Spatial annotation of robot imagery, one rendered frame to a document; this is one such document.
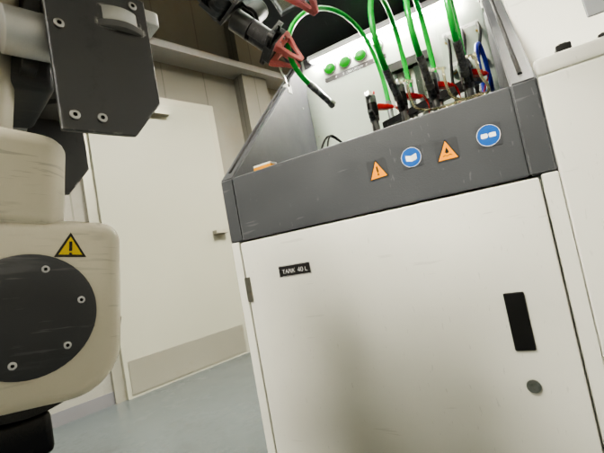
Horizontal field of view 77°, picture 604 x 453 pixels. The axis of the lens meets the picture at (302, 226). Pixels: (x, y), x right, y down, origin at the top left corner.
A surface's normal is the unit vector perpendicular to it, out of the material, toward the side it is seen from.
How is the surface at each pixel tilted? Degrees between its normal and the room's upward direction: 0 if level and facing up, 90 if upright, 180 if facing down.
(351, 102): 90
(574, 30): 76
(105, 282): 90
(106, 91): 90
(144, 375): 90
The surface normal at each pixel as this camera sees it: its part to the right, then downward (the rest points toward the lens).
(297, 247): -0.48, 0.03
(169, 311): 0.70, -0.18
